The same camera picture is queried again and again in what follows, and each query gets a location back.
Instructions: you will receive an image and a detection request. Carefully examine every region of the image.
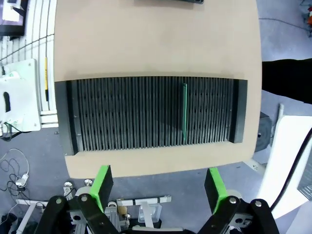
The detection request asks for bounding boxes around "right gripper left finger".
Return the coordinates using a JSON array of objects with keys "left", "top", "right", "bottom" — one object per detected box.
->
[{"left": 36, "top": 165, "right": 118, "bottom": 234}]

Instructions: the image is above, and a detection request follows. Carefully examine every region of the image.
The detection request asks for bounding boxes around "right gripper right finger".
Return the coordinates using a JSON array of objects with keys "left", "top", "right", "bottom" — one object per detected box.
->
[{"left": 198, "top": 167, "right": 281, "bottom": 234}]

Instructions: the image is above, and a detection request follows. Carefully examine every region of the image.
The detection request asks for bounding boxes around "black ESD tray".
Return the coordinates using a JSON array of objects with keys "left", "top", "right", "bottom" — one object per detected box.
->
[{"left": 134, "top": 0, "right": 205, "bottom": 5}]

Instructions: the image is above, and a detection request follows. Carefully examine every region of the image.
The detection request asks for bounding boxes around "white side table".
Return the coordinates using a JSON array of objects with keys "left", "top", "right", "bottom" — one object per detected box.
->
[{"left": 257, "top": 103, "right": 312, "bottom": 220}]

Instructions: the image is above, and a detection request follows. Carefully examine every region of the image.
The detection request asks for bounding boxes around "black slotted PCB rack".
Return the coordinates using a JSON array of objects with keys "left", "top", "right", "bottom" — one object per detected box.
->
[{"left": 54, "top": 76, "right": 248, "bottom": 156}]

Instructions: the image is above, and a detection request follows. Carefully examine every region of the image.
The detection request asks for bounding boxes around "green perforated circuit board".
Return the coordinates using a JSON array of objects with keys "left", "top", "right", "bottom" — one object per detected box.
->
[{"left": 181, "top": 83, "right": 188, "bottom": 141}]

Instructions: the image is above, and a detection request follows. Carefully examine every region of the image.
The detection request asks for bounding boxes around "grey plastic mesh basket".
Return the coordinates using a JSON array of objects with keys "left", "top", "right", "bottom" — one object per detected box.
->
[{"left": 296, "top": 168, "right": 312, "bottom": 204}]

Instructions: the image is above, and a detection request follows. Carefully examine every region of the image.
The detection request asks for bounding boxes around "white robot control box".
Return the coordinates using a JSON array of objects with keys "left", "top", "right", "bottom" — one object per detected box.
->
[{"left": 0, "top": 58, "right": 42, "bottom": 134}]

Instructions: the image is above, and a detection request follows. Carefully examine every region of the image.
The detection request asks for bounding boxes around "yellow pencil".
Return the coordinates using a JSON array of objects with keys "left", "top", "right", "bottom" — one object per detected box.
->
[{"left": 44, "top": 57, "right": 50, "bottom": 102}]

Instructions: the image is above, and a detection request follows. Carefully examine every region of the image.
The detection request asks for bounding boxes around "person in navy jacket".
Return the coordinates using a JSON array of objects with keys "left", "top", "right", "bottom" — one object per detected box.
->
[{"left": 262, "top": 58, "right": 312, "bottom": 105}]

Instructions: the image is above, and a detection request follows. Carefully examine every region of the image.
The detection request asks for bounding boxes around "black computer monitor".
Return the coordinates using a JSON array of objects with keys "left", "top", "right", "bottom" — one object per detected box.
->
[{"left": 0, "top": 0, "right": 29, "bottom": 37}]

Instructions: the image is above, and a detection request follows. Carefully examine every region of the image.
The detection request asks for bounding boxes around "aluminium frame mount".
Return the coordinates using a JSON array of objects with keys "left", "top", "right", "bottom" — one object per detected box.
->
[{"left": 62, "top": 179, "right": 172, "bottom": 234}]

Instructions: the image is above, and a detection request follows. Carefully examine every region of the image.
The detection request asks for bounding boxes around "white floor cable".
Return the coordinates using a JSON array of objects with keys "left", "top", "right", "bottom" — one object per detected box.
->
[{"left": 0, "top": 148, "right": 30, "bottom": 195}]

